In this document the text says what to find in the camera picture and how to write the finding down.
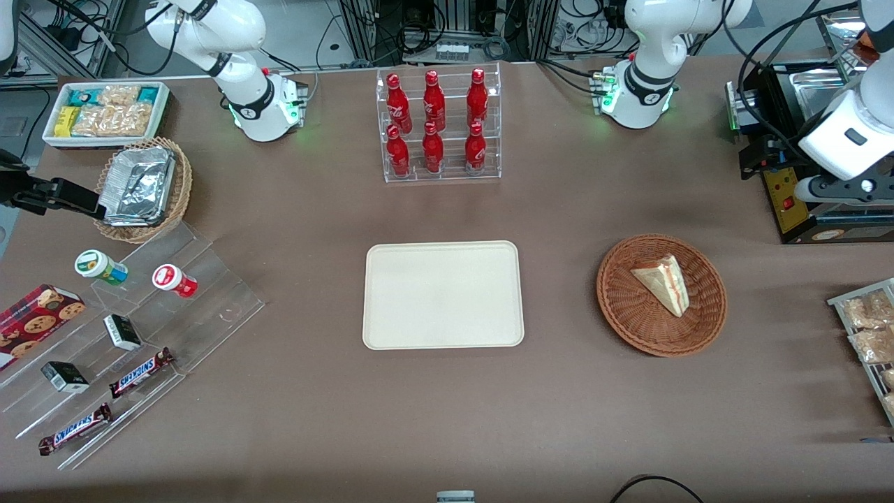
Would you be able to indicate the white plastic snack bin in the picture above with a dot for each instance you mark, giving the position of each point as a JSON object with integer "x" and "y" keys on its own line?
{"x": 52, "y": 140}

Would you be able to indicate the yellow snack packet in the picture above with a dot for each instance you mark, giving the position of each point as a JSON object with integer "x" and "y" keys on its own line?
{"x": 67, "y": 121}

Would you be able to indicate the triangle sandwich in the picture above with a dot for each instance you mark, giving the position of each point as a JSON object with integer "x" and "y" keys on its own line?
{"x": 663, "y": 285}

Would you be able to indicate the clear acrylic bottle rack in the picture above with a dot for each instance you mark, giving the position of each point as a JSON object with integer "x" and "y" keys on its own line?
{"x": 450, "y": 175}

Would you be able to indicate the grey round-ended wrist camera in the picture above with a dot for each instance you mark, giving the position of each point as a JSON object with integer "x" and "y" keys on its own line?
{"x": 803, "y": 190}

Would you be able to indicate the silver foil packets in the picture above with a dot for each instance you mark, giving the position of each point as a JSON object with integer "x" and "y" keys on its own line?
{"x": 136, "y": 185}

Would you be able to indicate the cream plastic tray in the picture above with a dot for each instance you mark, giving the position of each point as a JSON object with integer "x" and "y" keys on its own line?
{"x": 443, "y": 295}

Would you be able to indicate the small black box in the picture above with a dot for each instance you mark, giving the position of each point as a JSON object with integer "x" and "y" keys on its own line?
{"x": 123, "y": 332}
{"x": 64, "y": 377}

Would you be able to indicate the red cookie box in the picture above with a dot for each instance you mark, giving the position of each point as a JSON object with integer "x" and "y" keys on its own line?
{"x": 35, "y": 321}

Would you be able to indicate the round brown wicker basket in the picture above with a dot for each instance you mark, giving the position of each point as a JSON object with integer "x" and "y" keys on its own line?
{"x": 628, "y": 314}

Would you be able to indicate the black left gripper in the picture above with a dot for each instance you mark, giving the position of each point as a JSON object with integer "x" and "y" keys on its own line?
{"x": 768, "y": 154}

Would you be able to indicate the grey device edge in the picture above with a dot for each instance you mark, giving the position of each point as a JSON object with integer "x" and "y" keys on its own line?
{"x": 455, "y": 497}

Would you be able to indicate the light brown wicker basket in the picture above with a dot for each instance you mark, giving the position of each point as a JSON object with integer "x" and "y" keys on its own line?
{"x": 180, "y": 192}

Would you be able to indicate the white power strip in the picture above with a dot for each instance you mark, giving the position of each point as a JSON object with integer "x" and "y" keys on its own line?
{"x": 452, "y": 52}

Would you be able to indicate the clear acrylic stepped stand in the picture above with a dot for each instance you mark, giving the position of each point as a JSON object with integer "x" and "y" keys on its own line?
{"x": 209, "y": 307}

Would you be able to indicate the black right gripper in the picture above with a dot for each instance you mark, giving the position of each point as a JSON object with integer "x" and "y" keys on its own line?
{"x": 15, "y": 188}

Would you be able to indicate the clear bag of crackers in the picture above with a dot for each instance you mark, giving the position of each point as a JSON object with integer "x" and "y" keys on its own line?
{"x": 112, "y": 120}
{"x": 119, "y": 94}

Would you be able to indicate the tray of packaged snacks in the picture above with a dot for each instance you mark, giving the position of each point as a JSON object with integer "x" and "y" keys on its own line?
{"x": 838, "y": 302}

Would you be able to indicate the red lid snack cup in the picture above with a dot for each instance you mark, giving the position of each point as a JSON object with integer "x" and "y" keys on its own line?
{"x": 171, "y": 279}

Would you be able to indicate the snickers bar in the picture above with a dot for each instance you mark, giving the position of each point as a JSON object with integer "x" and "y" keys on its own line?
{"x": 140, "y": 373}
{"x": 75, "y": 429}

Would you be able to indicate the black food warmer machine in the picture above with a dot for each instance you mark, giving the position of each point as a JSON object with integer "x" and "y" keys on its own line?
{"x": 783, "y": 202}

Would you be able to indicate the red cola bottle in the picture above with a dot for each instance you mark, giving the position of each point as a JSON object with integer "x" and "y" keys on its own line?
{"x": 434, "y": 103}
{"x": 397, "y": 154}
{"x": 398, "y": 105}
{"x": 475, "y": 149}
{"x": 433, "y": 151}
{"x": 477, "y": 99}

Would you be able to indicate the teal snack packet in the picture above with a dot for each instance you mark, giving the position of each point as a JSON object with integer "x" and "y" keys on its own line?
{"x": 84, "y": 96}
{"x": 149, "y": 94}

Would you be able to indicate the clear bag of snacks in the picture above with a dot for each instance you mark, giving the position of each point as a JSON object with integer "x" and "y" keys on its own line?
{"x": 866, "y": 311}
{"x": 873, "y": 346}

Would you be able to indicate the aluminium frame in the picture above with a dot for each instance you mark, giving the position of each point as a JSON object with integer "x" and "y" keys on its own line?
{"x": 42, "y": 63}

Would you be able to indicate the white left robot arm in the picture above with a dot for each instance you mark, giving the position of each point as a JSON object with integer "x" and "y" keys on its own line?
{"x": 639, "y": 91}

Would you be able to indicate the green lid snack cup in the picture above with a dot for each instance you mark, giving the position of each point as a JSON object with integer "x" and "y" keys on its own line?
{"x": 98, "y": 265}

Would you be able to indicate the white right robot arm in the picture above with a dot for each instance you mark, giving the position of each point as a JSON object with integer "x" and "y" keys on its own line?
{"x": 258, "y": 105}

